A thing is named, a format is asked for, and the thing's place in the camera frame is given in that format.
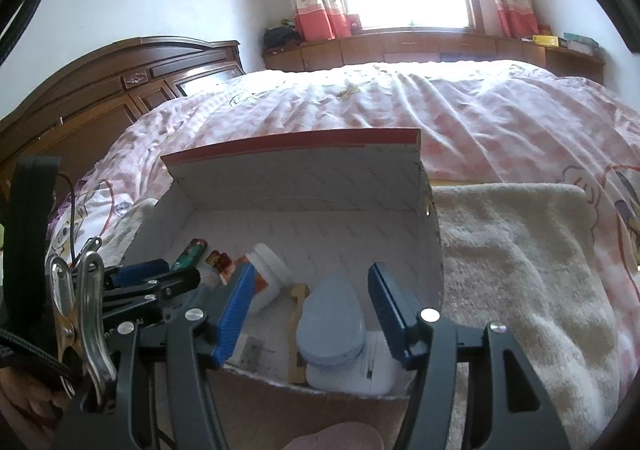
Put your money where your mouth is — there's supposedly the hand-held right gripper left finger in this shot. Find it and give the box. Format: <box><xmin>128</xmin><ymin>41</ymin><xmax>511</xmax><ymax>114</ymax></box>
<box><xmin>60</xmin><ymin>262</ymin><xmax>257</xmax><ymax>450</ymax></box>

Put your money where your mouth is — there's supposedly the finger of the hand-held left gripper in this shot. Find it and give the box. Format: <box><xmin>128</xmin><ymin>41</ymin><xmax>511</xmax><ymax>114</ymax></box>
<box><xmin>102</xmin><ymin>267</ymin><xmax>202</xmax><ymax>316</ymax></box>
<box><xmin>102</xmin><ymin>259</ymin><xmax>170</xmax><ymax>288</ymax></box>

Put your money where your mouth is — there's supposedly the light blue oval brush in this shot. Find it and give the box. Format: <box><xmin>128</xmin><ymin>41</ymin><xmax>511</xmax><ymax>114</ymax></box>
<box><xmin>295</xmin><ymin>270</ymin><xmax>368</xmax><ymax>366</ymax></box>

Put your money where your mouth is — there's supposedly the stack of books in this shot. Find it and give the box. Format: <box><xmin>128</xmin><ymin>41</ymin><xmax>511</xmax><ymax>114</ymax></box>
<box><xmin>562</xmin><ymin>32</ymin><xmax>601</xmax><ymax>56</ymax></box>

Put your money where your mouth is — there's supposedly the notched wooden block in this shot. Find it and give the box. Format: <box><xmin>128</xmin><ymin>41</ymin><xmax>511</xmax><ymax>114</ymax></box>
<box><xmin>289</xmin><ymin>282</ymin><xmax>313</xmax><ymax>386</ymax></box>

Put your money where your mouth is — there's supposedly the white bottle with orange label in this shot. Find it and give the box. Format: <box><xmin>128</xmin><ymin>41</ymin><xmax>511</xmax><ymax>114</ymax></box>
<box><xmin>235</xmin><ymin>243</ymin><xmax>295</xmax><ymax>316</ymax></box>

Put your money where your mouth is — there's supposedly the dark wooden headboard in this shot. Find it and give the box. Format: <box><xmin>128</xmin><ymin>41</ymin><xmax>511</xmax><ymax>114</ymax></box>
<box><xmin>0</xmin><ymin>35</ymin><xmax>246</xmax><ymax>211</ymax></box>

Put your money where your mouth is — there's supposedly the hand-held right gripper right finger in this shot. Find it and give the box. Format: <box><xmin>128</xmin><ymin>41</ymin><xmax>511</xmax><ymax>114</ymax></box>
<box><xmin>367</xmin><ymin>262</ymin><xmax>571</xmax><ymax>450</ymax></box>

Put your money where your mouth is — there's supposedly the dark bag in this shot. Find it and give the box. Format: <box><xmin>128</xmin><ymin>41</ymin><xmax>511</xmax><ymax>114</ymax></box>
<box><xmin>262</xmin><ymin>24</ymin><xmax>303</xmax><ymax>51</ymax></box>

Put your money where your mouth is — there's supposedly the metal carabiner clip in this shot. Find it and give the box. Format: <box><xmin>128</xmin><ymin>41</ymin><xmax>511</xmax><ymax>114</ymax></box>
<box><xmin>47</xmin><ymin>250</ymin><xmax>110</xmax><ymax>411</ymax></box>
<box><xmin>75</xmin><ymin>236</ymin><xmax>103</xmax><ymax>262</ymax></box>

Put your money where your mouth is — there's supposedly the pink printed quilt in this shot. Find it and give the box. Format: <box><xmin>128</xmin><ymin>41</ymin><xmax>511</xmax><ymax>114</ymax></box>
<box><xmin>47</xmin><ymin>59</ymin><xmax>640</xmax><ymax>281</ymax></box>

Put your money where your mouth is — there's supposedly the black braided cable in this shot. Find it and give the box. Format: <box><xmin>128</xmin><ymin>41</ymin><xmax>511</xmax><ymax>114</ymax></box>
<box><xmin>0</xmin><ymin>329</ymin><xmax>72</xmax><ymax>377</ymax></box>

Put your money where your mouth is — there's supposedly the small white container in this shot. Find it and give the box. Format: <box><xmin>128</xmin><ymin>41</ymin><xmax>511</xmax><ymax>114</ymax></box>
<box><xmin>305</xmin><ymin>330</ymin><xmax>403</xmax><ymax>393</ymax></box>

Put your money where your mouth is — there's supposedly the person's left hand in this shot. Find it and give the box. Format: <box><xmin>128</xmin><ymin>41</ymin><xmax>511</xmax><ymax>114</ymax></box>
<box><xmin>0</xmin><ymin>366</ymin><xmax>70</xmax><ymax>426</ymax></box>

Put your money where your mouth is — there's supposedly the beige towel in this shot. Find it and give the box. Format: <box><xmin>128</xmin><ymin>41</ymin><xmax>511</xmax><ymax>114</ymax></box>
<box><xmin>100</xmin><ymin>182</ymin><xmax>640</xmax><ymax>450</ymax></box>

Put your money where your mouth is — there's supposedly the red cardboard box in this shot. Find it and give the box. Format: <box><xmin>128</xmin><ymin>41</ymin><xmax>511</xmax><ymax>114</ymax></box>
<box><xmin>120</xmin><ymin>128</ymin><xmax>446</xmax><ymax>450</ymax></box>

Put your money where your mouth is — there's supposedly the green printed tube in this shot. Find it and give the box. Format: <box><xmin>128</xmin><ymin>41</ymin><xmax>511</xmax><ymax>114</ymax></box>
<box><xmin>172</xmin><ymin>238</ymin><xmax>210</xmax><ymax>276</ymax></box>

